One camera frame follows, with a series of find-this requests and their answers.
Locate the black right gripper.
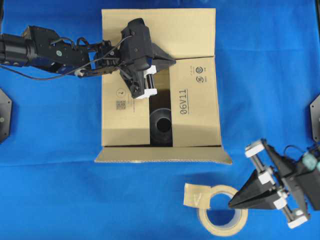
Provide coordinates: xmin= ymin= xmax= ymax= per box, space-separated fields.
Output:
xmin=228 ymin=139 xmax=320 ymax=229

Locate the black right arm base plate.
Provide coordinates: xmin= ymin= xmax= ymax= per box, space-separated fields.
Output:
xmin=309 ymin=95 xmax=320 ymax=143

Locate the brown cardboard box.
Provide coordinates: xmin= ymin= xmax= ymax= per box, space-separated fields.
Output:
xmin=95 ymin=8 xmax=232 ymax=164

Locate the blue table cloth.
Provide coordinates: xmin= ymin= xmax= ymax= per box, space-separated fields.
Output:
xmin=0 ymin=0 xmax=320 ymax=240

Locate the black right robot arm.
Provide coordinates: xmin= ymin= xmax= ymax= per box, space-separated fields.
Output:
xmin=228 ymin=139 xmax=320 ymax=229

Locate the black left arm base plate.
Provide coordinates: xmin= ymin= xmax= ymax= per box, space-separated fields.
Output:
xmin=0 ymin=89 xmax=13 ymax=143

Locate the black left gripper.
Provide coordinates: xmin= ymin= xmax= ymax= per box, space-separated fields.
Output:
xmin=119 ymin=18 xmax=176 ymax=99

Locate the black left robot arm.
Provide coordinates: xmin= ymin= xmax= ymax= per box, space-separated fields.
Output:
xmin=0 ymin=18 xmax=176 ymax=99

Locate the black spool front centre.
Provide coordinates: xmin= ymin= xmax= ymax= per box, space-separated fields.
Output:
xmin=149 ymin=108 xmax=173 ymax=147

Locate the beige packing tape roll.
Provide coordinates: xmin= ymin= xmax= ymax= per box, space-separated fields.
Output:
xmin=183 ymin=183 xmax=249 ymax=237

